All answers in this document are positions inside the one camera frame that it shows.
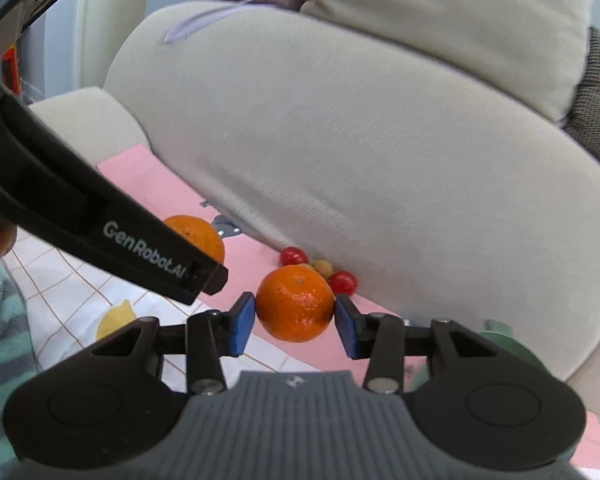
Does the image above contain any orange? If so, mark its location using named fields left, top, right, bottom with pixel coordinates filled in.
left=256, top=265, right=336, bottom=343
left=162, top=215, right=226, bottom=266

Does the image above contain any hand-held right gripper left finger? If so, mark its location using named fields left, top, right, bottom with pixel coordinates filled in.
left=87, top=291, right=257, bottom=396

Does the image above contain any green colander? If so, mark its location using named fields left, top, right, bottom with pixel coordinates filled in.
left=480, top=319, right=548, bottom=377

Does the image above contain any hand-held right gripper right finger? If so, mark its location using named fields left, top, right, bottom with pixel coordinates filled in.
left=333, top=293, right=503, bottom=396

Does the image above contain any printed checked cloth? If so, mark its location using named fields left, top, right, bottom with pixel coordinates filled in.
left=0, top=144, right=600, bottom=480

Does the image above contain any cream door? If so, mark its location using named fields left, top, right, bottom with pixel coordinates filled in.
left=75, top=0, right=156, bottom=96

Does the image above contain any beige cushion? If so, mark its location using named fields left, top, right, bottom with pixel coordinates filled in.
left=300, top=0, right=596, bottom=123

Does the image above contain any red cherry tomato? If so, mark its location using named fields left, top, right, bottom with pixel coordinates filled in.
left=328, top=270, right=358, bottom=296
left=279, top=246, right=309, bottom=267

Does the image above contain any beige sofa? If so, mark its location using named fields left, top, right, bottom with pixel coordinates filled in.
left=27, top=0, right=600, bottom=431

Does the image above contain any purple ribbon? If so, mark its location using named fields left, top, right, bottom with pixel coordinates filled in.
left=164, top=0, right=276, bottom=45

